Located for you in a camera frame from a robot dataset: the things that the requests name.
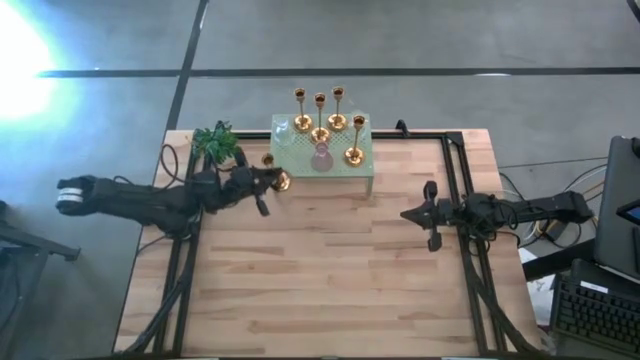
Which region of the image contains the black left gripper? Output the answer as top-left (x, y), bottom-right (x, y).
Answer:
top-left (227, 149), bottom-right (284, 217)

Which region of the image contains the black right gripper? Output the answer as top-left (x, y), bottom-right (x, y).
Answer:
top-left (399, 180), bottom-right (466, 253)

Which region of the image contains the gold metal candlestick holder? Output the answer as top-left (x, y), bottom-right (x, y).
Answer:
top-left (292, 87), bottom-right (314, 134)
top-left (343, 114), bottom-right (368, 169)
top-left (309, 92), bottom-right (332, 145)
top-left (327, 85), bottom-right (350, 133)
top-left (261, 152), bottom-right (293, 194)

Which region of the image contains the clear ribbed glass candle holder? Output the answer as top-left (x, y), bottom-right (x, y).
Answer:
top-left (272, 117), bottom-right (291, 146)

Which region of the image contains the pink ribbed glass candle holder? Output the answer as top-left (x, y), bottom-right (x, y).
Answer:
top-left (309, 141), bottom-right (335, 174)

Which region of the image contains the pale green perforated metal shelf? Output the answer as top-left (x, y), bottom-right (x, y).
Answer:
top-left (269, 112), bottom-right (375, 197)

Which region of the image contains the green artificial plant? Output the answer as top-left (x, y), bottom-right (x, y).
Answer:
top-left (192, 119), bottom-right (244, 164)

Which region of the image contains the dark grey laptop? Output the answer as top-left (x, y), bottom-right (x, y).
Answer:
top-left (593, 134), bottom-right (640, 281)

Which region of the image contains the black keyboard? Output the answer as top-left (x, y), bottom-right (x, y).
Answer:
top-left (549, 272), bottom-right (640, 357)

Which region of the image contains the phone with blue screen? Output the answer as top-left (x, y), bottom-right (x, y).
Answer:
top-left (615, 198), bottom-right (640, 226)

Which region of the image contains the black metal stand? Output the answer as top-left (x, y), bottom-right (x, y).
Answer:
top-left (0, 199), bottom-right (81, 360)

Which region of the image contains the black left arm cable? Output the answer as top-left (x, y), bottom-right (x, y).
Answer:
top-left (158, 143), bottom-right (197, 185)

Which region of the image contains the thin black floor cable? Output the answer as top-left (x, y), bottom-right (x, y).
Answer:
top-left (498, 157), bottom-right (609, 170)

